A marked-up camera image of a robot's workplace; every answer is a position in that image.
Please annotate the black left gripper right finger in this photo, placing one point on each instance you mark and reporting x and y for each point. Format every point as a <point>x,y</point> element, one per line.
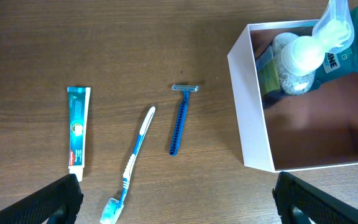
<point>300,202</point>

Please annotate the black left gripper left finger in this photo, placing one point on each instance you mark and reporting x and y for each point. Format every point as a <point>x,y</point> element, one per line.
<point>59,202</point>

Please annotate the clear spray bottle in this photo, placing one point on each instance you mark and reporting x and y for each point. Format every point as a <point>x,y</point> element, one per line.
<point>296,58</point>

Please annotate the blue mouthwash bottle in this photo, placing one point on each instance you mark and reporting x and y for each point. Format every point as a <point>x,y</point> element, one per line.
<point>338,65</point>

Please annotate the blue white toothbrush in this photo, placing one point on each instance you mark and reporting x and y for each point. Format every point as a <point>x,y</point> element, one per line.
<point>114,207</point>

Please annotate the white cardboard box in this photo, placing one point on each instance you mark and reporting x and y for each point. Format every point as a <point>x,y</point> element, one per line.
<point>312,131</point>

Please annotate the teal toothpaste tube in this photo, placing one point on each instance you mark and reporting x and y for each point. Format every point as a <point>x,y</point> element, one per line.
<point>78,103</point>

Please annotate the blue disposable razor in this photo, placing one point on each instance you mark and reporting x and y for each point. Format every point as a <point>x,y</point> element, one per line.
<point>181,115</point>

